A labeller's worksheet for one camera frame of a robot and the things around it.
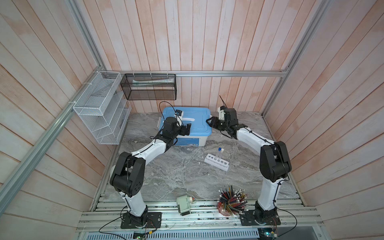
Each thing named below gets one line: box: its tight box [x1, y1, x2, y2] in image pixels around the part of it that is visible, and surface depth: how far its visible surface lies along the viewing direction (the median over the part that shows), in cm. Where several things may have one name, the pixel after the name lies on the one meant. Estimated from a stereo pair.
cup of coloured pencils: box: [217, 183, 249, 217], surface depth 67 cm
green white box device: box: [176, 195, 193, 216], surface depth 75 cm
